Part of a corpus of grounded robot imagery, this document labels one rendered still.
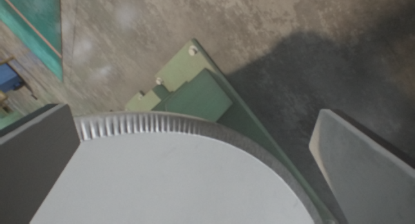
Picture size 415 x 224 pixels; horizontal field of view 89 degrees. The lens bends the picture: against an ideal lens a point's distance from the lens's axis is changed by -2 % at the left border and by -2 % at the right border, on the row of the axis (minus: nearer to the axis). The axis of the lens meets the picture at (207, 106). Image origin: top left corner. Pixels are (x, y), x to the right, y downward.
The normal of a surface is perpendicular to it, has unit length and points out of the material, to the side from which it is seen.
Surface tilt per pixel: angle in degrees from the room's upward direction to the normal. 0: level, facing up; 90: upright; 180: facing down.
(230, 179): 90
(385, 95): 0
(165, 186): 90
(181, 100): 90
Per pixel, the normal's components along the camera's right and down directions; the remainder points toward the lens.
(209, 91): 0.55, -0.23
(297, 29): -0.56, 0.62
